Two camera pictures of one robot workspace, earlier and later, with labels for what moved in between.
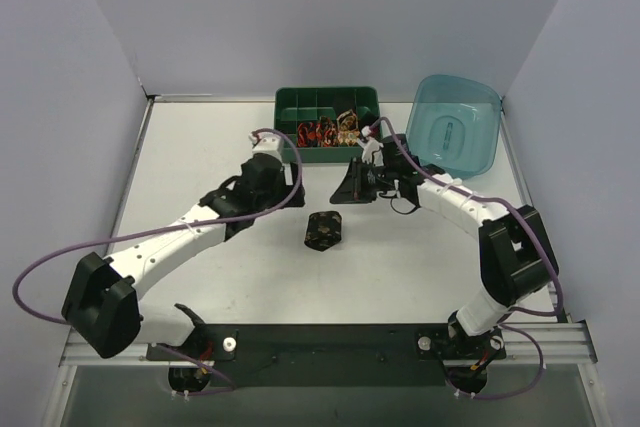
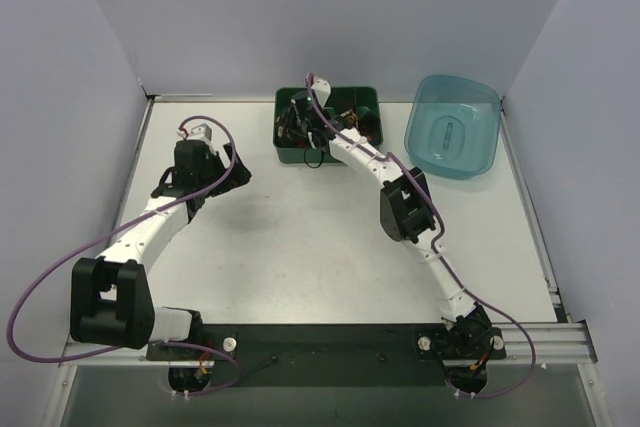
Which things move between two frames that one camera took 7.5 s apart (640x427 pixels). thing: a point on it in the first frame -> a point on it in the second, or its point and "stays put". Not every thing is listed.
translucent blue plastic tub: [453, 124] stays put
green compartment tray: [326, 123] stays put
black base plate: [332, 355] stays put
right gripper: [365, 179] -> [288, 123]
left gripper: [292, 186] -> [225, 167]
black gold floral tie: [323, 230] -> [282, 133]
